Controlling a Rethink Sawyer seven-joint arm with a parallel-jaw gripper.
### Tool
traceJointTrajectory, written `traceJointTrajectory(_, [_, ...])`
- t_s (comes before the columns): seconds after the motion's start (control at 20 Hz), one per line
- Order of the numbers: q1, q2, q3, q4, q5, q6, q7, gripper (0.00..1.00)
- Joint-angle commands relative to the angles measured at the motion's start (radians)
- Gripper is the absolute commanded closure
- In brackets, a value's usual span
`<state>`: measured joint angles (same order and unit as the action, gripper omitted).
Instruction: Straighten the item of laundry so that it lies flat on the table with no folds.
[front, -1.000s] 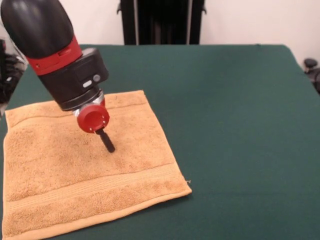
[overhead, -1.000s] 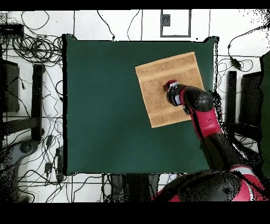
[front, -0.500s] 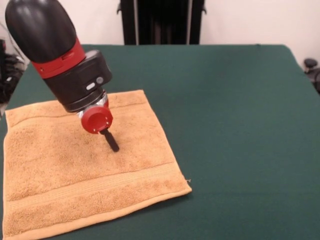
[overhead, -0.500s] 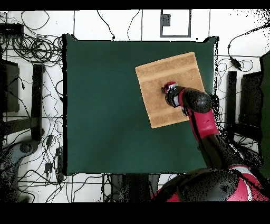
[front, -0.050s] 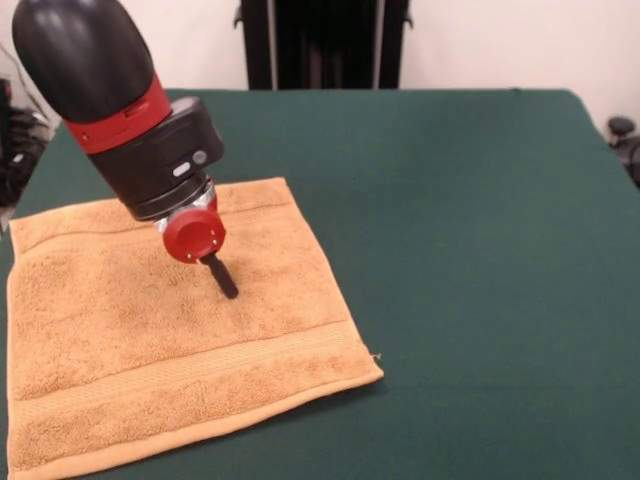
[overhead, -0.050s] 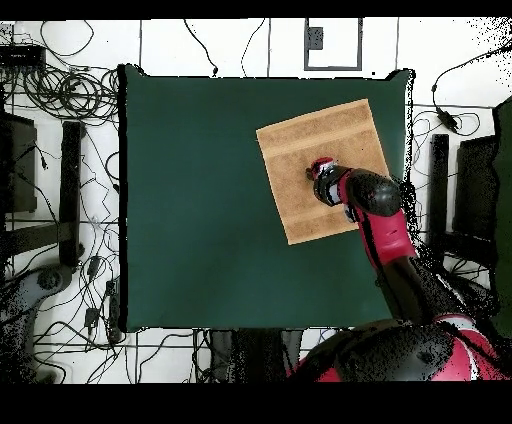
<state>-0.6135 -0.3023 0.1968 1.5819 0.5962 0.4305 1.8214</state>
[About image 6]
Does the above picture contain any tan terry towel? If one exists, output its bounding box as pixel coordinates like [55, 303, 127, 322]
[255, 98, 391, 246]

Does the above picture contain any thin black cable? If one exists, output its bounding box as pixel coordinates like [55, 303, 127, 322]
[240, 17, 267, 78]

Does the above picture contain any black box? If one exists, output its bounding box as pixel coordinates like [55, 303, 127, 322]
[453, 135, 503, 241]
[0, 111, 38, 214]

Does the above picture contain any grey office chair base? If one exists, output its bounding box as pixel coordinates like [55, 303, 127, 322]
[0, 263, 75, 384]

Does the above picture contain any black T-shaped stand base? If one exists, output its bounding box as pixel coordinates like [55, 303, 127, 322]
[3, 120, 86, 268]
[424, 133, 495, 269]

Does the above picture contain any grey square floor frame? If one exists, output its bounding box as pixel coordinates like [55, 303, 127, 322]
[303, 17, 364, 72]

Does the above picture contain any dark green tablecloth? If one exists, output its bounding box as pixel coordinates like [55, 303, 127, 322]
[117, 63, 416, 333]

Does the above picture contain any coil of black cables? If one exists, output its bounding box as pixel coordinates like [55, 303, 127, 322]
[21, 63, 120, 121]

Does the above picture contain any black cable with power adapter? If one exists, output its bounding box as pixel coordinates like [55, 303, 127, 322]
[430, 41, 512, 135]

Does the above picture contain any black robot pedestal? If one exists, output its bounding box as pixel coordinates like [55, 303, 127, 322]
[207, 329, 305, 384]

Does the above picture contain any dark grey floor plate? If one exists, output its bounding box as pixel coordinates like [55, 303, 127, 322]
[305, 26, 324, 51]

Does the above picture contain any black cable with plug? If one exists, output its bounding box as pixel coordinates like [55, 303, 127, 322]
[182, 18, 220, 78]

